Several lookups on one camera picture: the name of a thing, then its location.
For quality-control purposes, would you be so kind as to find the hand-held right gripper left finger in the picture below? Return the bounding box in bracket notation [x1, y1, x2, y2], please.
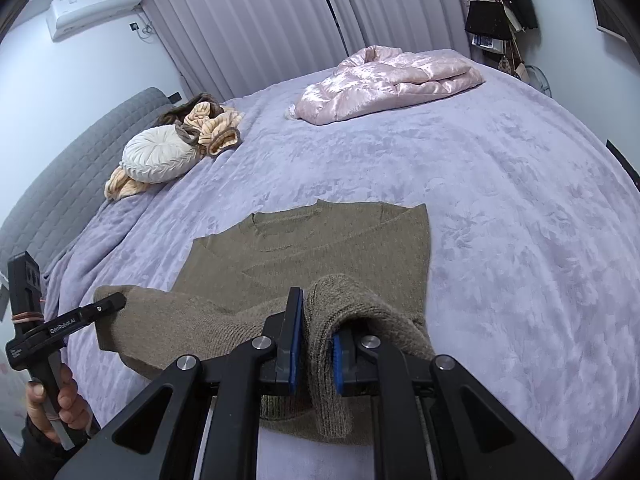
[55, 287, 306, 480]

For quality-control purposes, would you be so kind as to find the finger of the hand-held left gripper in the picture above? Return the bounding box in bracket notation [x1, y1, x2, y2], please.
[91, 294, 127, 320]

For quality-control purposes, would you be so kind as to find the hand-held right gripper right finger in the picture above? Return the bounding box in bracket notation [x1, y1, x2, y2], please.
[331, 327, 576, 480]

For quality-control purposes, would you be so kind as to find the olive knit sweater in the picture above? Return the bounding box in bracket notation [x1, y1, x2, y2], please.
[92, 200, 436, 446]

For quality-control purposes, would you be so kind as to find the grey quilted headboard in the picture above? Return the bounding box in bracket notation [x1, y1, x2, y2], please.
[0, 86, 171, 266]

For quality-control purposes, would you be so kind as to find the white round pleated pillow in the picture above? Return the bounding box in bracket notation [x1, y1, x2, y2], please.
[121, 125, 203, 184]

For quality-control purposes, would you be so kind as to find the brown furry cloth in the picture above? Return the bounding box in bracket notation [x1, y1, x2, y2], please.
[157, 92, 223, 126]

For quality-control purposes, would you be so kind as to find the pink satin quilt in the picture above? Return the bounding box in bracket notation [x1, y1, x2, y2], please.
[285, 45, 486, 126]

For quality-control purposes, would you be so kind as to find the grey pleated curtain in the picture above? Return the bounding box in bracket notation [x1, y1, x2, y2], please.
[310, 0, 473, 58]
[137, 0, 351, 103]

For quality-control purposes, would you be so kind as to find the hanging patterned pouch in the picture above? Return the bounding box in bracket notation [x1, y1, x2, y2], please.
[497, 50, 530, 82]

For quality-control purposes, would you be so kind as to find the black hanging bag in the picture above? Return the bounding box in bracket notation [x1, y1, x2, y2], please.
[464, 0, 513, 41]

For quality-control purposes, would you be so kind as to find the white wall air conditioner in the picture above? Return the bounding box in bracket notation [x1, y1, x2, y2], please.
[46, 0, 143, 41]

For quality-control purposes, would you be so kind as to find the wall-mounted flat screen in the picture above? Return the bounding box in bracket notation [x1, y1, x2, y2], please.
[595, 0, 640, 46]

